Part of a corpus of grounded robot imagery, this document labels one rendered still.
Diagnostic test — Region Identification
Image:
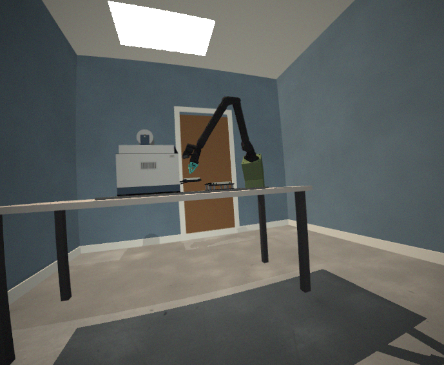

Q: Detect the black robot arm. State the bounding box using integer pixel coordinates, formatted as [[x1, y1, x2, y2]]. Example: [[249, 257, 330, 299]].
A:
[[182, 96, 259, 163]]

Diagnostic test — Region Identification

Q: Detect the grey cylinder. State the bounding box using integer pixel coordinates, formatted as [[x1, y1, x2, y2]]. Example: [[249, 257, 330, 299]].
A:
[[137, 130, 155, 145]]

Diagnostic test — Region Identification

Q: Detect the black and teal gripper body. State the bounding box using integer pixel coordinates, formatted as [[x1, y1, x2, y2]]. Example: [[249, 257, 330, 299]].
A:
[[190, 155, 200, 164]]

